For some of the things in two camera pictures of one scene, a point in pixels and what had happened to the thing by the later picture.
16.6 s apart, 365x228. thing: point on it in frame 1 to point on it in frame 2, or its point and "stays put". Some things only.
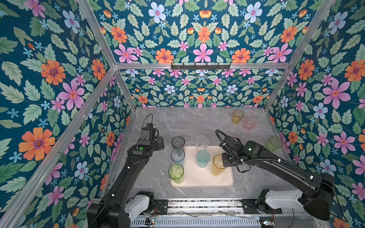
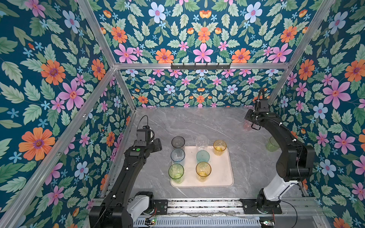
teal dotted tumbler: [203, 157] stays put
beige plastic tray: [195, 176] stays put
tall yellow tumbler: [217, 165] to [203, 169]
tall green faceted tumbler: [176, 171] stays put
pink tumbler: [250, 122] stays put
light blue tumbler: [177, 156] stays put
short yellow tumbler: [237, 116] to [219, 146]
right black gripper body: [229, 160] to [251, 115]
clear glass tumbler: [202, 142] stays put
